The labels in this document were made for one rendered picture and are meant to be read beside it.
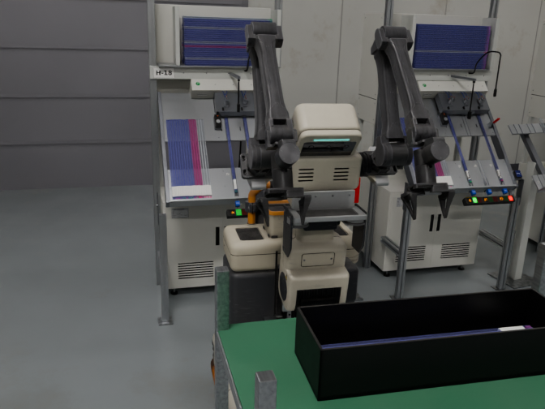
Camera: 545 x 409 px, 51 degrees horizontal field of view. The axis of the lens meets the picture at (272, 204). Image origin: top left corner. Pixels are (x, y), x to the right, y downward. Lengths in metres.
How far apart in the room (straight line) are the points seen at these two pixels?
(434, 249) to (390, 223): 0.41
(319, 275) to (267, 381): 1.12
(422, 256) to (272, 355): 2.85
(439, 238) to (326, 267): 2.06
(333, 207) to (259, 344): 0.77
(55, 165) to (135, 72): 1.21
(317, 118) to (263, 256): 0.66
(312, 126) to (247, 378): 0.91
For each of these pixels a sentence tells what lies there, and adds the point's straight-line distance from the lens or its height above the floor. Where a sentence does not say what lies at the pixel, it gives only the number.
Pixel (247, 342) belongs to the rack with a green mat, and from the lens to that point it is 1.31.
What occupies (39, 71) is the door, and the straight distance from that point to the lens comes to 5.89.
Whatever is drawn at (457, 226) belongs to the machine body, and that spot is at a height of 0.35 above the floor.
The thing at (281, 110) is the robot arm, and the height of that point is 1.40.
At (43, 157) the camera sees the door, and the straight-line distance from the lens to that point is 6.01.
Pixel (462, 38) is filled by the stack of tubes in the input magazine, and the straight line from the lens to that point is 3.96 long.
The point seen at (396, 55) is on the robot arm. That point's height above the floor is 1.55.
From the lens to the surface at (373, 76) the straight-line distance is 3.99.
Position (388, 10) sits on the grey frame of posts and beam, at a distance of 3.78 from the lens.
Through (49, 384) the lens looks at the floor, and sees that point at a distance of 2.97.
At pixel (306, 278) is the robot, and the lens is 2.00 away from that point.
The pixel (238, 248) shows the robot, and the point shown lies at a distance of 2.22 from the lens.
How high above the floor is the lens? 1.63
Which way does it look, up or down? 18 degrees down
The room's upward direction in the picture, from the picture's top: 2 degrees clockwise
